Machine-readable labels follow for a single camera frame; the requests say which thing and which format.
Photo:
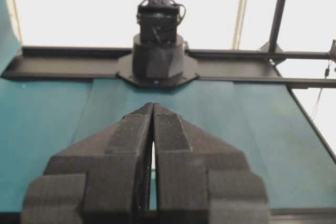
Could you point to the black vertical pole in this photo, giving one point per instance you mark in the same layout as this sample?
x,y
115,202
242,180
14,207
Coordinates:
x,y
279,11

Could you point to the black frame rail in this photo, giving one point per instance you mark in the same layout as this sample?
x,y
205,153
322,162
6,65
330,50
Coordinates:
x,y
65,61

